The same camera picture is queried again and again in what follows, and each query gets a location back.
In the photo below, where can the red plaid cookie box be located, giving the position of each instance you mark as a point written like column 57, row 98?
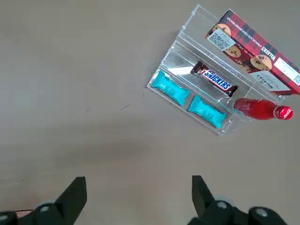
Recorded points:
column 253, row 47

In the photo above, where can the red Coca-Cola bottle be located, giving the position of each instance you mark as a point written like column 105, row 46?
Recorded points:
column 255, row 109

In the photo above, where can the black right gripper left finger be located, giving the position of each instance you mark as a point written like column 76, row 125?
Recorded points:
column 58, row 211

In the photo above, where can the Snickers chocolate bar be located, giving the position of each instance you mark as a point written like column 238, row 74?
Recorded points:
column 214, row 79

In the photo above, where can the clear acrylic shelf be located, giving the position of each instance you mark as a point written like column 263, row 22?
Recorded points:
column 185, row 58

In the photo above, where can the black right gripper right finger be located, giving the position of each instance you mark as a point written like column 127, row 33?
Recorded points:
column 211, row 213

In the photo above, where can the teal snack packet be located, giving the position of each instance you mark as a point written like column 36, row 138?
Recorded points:
column 206, row 112
column 170, row 87

